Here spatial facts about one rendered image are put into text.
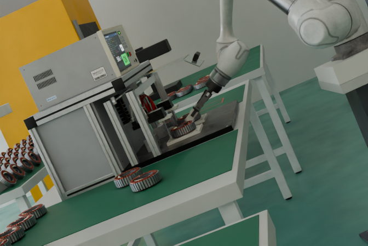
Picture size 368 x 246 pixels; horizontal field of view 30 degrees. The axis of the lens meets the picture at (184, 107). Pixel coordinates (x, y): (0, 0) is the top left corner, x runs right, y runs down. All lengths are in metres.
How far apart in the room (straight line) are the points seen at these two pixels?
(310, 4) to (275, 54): 5.56
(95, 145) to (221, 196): 0.95
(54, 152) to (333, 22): 1.21
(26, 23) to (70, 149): 3.96
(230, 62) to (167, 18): 5.22
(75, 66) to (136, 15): 5.45
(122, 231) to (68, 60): 1.06
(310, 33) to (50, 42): 4.31
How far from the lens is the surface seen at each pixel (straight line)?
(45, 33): 6.64
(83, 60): 2.87
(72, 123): 2.79
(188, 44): 8.23
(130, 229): 2.02
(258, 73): 4.45
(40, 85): 2.93
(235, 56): 3.05
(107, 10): 8.37
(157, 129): 3.15
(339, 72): 2.72
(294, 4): 2.68
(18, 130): 6.86
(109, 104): 2.74
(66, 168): 2.84
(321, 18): 2.59
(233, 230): 1.54
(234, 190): 1.95
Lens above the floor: 1.21
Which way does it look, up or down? 6 degrees down
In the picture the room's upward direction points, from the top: 24 degrees counter-clockwise
